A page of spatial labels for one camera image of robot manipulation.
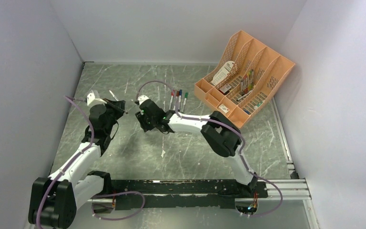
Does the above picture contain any white pen grey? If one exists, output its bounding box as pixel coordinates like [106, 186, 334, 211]
[169, 90, 175, 110]

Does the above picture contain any white pen brown end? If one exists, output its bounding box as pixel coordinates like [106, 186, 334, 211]
[173, 91, 180, 110]

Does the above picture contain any white pen blue cap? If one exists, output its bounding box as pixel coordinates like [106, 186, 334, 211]
[177, 90, 183, 111]

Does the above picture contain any white pen green end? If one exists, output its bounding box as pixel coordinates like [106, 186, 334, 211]
[181, 92, 189, 113]

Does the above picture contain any white pen red tip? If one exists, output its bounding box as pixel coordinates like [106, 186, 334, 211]
[109, 90, 119, 101]

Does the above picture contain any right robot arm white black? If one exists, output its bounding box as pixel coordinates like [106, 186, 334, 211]
[135, 95, 258, 198]

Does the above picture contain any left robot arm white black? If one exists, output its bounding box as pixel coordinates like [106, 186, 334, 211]
[28, 98, 126, 229]

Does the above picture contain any pens bundle in organizer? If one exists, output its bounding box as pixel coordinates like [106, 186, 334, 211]
[236, 69, 254, 102]

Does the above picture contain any orange plastic file organizer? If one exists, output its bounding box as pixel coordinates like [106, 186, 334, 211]
[194, 31, 295, 128]

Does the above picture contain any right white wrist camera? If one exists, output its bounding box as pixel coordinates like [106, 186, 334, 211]
[137, 95, 149, 105]

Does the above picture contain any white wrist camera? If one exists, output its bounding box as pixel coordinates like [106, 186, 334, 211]
[86, 90, 106, 107]
[137, 95, 149, 105]

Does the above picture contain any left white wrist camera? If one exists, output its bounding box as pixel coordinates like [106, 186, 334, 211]
[86, 90, 106, 107]

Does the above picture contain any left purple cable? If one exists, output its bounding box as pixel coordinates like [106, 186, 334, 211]
[35, 95, 146, 229]

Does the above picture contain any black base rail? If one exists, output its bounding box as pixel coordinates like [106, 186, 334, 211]
[81, 178, 269, 210]

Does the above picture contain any aluminium frame rail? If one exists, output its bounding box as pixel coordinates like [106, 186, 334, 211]
[23, 161, 321, 229]

